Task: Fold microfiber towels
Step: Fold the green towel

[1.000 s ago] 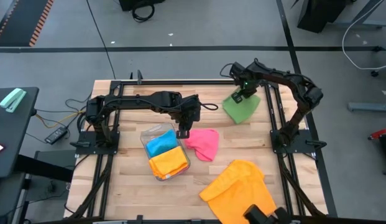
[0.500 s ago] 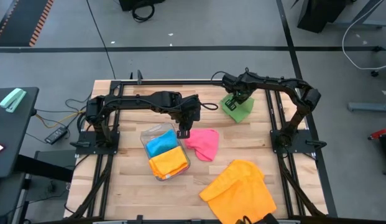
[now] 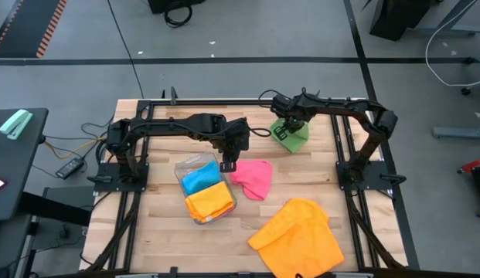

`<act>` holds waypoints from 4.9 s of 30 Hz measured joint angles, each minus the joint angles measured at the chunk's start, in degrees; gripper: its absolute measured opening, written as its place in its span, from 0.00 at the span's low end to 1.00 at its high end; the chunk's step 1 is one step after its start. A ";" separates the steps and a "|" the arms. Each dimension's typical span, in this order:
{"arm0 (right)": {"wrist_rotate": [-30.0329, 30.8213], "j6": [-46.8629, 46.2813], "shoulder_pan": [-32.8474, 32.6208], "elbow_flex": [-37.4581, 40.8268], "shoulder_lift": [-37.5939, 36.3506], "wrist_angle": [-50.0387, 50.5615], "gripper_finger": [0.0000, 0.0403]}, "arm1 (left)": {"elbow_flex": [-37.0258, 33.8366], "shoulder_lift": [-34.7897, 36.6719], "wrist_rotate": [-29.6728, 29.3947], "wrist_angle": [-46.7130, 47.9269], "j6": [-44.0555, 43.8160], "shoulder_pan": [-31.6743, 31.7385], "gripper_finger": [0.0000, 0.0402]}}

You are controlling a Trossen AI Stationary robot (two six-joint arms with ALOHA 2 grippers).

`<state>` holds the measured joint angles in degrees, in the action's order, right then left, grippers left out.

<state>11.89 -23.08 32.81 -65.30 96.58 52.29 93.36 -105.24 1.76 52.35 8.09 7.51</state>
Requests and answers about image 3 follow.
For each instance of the mint green stapler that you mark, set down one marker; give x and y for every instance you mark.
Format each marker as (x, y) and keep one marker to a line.
(15, 123)

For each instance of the black desk underframe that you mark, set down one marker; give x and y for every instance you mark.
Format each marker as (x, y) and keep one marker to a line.
(50, 208)

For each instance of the blue microfiber towel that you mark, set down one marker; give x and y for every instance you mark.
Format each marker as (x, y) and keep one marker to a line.
(203, 177)

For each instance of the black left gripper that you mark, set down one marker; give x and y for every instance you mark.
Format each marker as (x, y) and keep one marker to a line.
(233, 139)

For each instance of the grey table foot bar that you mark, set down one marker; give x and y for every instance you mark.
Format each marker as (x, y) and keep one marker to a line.
(464, 133)

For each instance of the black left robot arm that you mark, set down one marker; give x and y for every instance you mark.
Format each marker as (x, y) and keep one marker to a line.
(166, 125)

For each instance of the black equipment box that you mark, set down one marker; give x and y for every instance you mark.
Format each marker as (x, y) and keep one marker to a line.
(174, 4)

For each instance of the black side desk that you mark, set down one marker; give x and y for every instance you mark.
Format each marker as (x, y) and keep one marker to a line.
(15, 173)

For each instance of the black power adapter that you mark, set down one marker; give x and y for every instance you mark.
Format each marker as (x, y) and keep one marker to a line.
(69, 168)

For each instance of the grey metal bracket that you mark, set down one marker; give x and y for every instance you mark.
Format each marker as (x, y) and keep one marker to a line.
(351, 275)
(135, 275)

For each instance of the black metal table frame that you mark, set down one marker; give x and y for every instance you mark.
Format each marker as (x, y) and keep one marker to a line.
(224, 102)

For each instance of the pink microfiber towel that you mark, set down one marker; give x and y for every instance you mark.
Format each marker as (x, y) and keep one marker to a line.
(255, 177)

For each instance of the black caster wheel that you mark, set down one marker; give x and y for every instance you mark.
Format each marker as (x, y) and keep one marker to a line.
(465, 92)

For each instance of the black mat with orange stripes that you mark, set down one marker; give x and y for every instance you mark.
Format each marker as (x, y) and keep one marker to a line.
(27, 27)

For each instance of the orange microfiber towel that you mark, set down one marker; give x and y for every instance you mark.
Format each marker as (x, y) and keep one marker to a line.
(301, 243)
(210, 202)

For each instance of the red and black chair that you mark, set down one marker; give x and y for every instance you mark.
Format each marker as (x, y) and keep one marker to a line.
(471, 166)

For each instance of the black frame clamp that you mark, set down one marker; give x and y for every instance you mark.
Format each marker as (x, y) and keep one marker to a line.
(173, 94)
(316, 93)
(173, 272)

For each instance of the grey desk leg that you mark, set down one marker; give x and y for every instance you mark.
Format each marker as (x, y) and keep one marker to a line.
(448, 31)

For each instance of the clear plastic bin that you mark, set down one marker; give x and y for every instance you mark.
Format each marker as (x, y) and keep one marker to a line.
(185, 162)

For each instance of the green microfiber towel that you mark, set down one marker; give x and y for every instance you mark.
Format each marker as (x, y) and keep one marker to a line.
(297, 141)

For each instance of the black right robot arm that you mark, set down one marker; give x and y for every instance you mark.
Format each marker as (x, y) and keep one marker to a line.
(351, 108)

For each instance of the black desk base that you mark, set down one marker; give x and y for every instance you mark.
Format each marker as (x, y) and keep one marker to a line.
(394, 19)

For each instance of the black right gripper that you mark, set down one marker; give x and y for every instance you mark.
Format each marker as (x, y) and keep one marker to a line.
(290, 108)

